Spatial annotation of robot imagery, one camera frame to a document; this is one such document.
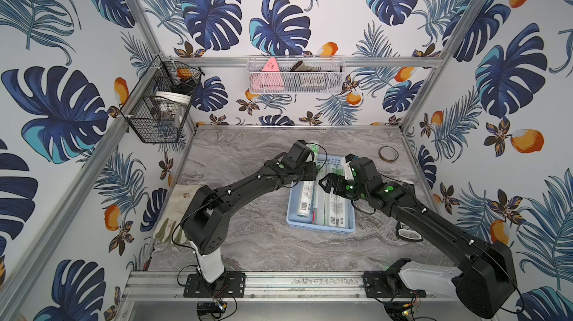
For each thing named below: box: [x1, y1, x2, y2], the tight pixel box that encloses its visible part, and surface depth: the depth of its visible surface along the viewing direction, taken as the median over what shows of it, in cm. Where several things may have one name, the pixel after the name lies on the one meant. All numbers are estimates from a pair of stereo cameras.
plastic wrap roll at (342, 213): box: [336, 196, 350, 228], surface depth 87 cm
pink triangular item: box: [261, 56, 280, 73], surface depth 91 cm
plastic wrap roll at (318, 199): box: [311, 163, 327, 226], surface depth 90 cm
